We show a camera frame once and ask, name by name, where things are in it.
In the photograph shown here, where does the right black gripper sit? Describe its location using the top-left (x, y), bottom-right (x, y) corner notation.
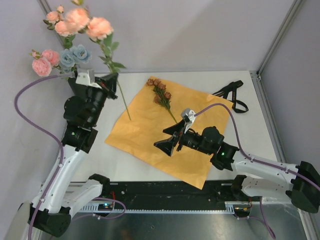
top-left (154, 119), bottom-right (213, 157)

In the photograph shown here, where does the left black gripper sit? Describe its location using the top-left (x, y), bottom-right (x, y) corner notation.
top-left (86, 72), bottom-right (118, 126)

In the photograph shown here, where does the orange wrapping paper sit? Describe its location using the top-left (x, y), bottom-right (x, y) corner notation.
top-left (103, 75), bottom-right (234, 191)

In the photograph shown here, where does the blue flower stem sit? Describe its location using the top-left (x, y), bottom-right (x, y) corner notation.
top-left (59, 44), bottom-right (92, 74)

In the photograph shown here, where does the light pink carnation stem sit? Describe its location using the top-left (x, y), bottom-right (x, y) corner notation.
top-left (63, 0), bottom-right (133, 122)

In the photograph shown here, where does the pink rose stem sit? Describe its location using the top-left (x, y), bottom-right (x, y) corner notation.
top-left (29, 49), bottom-right (60, 77)

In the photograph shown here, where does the peach rose stem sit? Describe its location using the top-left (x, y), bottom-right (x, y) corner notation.
top-left (43, 5), bottom-right (77, 49)

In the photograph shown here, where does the black ribbon gold lettering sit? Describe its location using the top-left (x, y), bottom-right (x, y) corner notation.
top-left (212, 80), bottom-right (249, 114)

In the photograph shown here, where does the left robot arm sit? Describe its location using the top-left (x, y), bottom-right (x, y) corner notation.
top-left (28, 72), bottom-right (119, 238)

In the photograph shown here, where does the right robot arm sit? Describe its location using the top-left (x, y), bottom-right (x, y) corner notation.
top-left (153, 121), bottom-right (320, 214)

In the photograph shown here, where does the black cylindrical vase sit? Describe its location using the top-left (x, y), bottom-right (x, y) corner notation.
top-left (67, 78), bottom-right (87, 100)

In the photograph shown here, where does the brown dried flower stem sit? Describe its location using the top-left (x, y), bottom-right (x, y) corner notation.
top-left (146, 78), bottom-right (178, 124)

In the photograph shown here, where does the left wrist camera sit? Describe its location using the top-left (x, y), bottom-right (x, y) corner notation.
top-left (75, 68), bottom-right (97, 87)

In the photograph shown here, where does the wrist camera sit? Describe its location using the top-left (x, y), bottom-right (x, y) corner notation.
top-left (75, 68), bottom-right (97, 87)
top-left (181, 108), bottom-right (196, 134)

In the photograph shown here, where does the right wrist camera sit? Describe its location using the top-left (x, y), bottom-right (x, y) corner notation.
top-left (181, 108), bottom-right (196, 134)

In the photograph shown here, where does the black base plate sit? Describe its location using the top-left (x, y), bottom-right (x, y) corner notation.
top-left (82, 179), bottom-right (261, 212)

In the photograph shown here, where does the grey slotted cable duct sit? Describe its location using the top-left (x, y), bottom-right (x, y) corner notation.
top-left (79, 201), bottom-right (253, 214)

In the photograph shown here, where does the right aluminium frame post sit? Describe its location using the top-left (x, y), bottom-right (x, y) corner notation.
top-left (256, 0), bottom-right (306, 78)

